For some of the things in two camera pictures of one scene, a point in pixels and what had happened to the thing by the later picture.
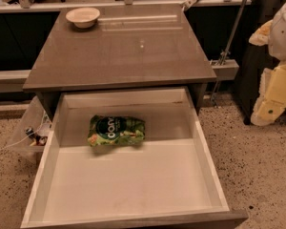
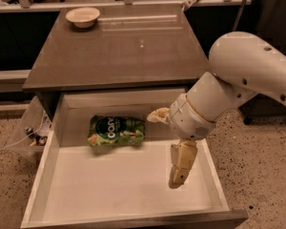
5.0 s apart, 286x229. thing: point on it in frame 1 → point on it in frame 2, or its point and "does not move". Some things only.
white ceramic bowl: (84, 16) does not move
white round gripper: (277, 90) → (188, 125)
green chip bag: (114, 131) does not move
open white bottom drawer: (171, 179) does not move
